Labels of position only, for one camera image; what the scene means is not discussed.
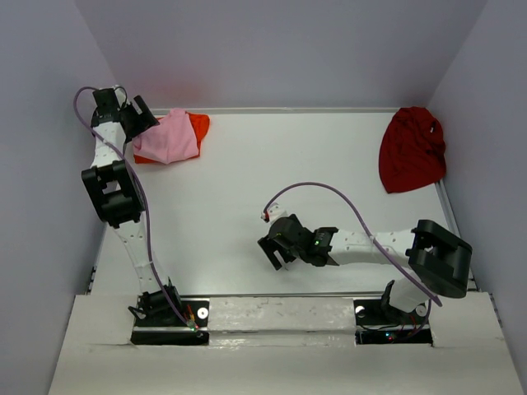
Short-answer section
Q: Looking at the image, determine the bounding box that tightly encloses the dark red t shirt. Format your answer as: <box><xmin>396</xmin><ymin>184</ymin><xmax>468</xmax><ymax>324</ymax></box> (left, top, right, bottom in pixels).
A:
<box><xmin>378</xmin><ymin>106</ymin><xmax>446</xmax><ymax>193</ymax></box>

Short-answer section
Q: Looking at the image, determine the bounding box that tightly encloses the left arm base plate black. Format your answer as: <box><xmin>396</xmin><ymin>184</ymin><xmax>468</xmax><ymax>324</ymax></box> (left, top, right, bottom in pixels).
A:
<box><xmin>128</xmin><ymin>298</ymin><xmax>210</xmax><ymax>346</ymax></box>

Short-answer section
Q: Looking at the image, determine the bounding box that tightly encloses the pink t shirt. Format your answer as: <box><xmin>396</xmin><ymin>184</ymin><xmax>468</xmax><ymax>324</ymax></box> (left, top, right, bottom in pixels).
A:
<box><xmin>132</xmin><ymin>107</ymin><xmax>200</xmax><ymax>165</ymax></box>

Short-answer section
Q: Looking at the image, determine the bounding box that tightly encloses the orange t shirt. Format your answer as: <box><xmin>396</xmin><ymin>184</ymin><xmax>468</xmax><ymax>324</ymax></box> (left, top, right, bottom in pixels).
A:
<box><xmin>134</xmin><ymin>113</ymin><xmax>211</xmax><ymax>165</ymax></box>

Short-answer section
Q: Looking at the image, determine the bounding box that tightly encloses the back table rail white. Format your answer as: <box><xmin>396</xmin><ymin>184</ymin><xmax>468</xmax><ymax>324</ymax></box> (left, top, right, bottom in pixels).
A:
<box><xmin>147</xmin><ymin>106</ymin><xmax>404</xmax><ymax>116</ymax></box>

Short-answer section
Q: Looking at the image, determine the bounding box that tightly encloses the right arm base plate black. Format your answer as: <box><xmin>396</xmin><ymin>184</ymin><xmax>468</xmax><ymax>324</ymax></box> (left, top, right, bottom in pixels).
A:
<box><xmin>353</xmin><ymin>299</ymin><xmax>433</xmax><ymax>346</ymax></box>

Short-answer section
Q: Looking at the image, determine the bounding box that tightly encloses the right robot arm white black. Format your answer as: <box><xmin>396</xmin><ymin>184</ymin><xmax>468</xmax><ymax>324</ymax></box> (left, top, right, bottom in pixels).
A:
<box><xmin>258</xmin><ymin>214</ymin><xmax>473</xmax><ymax>323</ymax></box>

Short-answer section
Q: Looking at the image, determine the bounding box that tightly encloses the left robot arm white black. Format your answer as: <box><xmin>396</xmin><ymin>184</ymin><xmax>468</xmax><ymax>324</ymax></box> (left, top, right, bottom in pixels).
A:
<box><xmin>73</xmin><ymin>86</ymin><xmax>186</xmax><ymax>325</ymax></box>

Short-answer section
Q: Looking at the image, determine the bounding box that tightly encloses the front table rail metal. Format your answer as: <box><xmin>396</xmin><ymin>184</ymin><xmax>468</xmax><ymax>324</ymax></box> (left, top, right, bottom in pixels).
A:
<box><xmin>181</xmin><ymin>291</ymin><xmax>384</xmax><ymax>299</ymax></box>

